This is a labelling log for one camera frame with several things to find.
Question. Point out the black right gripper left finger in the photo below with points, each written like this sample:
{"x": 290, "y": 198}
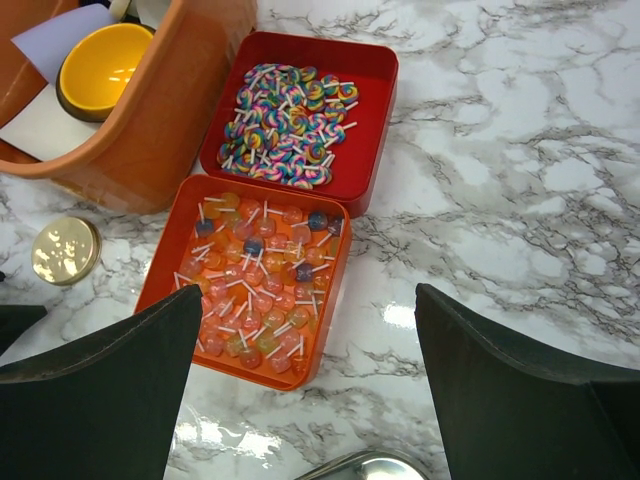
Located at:
{"x": 105, "y": 405}

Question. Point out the yellow bowl with dark rim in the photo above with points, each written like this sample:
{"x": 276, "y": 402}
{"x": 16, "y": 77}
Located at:
{"x": 95, "y": 73}

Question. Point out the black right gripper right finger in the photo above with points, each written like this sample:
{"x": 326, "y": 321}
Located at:
{"x": 512, "y": 407}

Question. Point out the steel candy scoop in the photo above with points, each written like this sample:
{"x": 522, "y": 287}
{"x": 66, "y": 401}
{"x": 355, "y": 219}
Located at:
{"x": 370, "y": 464}

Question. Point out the red tray of swirl lollipops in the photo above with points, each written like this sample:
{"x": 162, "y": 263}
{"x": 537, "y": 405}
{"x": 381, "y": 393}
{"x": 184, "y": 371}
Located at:
{"x": 306, "y": 113}

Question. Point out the white plate in bin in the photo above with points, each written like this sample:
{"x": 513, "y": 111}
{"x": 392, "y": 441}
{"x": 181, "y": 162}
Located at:
{"x": 44, "y": 130}

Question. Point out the gold round jar lid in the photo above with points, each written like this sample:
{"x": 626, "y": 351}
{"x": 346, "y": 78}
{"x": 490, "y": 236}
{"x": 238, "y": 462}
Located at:
{"x": 66, "y": 251}

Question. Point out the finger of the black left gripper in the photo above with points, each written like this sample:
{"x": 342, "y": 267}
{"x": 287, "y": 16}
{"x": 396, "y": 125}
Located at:
{"x": 17, "y": 319}

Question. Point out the pale yellow mug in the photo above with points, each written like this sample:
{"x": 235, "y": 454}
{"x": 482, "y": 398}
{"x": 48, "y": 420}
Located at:
{"x": 150, "y": 12}

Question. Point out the orange plastic bin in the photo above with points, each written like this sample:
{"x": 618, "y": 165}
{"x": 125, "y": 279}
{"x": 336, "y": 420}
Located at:
{"x": 139, "y": 156}

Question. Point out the orange tray of clear lollipops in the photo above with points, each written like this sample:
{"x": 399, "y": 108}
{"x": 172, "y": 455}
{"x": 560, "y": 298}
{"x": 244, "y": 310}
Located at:
{"x": 267, "y": 264}

